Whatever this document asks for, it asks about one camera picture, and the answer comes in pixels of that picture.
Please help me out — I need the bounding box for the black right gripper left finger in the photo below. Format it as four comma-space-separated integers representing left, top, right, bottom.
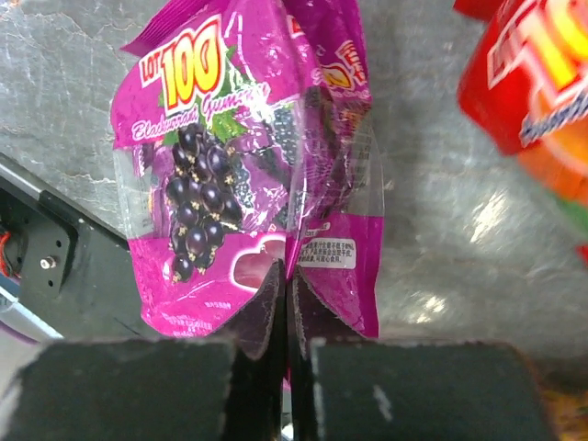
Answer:
1, 260, 286, 440

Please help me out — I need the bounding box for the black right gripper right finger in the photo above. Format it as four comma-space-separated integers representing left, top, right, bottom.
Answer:
286, 269, 556, 440

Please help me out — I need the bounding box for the purple candy bag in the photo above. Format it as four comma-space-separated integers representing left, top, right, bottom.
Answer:
110, 1, 384, 337

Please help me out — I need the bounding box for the orange candy bag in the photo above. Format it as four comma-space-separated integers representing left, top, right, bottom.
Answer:
543, 390, 588, 441

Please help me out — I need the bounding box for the red candy bag right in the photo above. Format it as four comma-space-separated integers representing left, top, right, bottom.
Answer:
453, 1, 587, 258

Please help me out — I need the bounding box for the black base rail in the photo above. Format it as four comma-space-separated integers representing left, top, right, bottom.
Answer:
1, 155, 159, 339

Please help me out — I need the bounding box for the white slotted cable duct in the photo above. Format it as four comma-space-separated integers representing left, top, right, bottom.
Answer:
1, 276, 63, 345

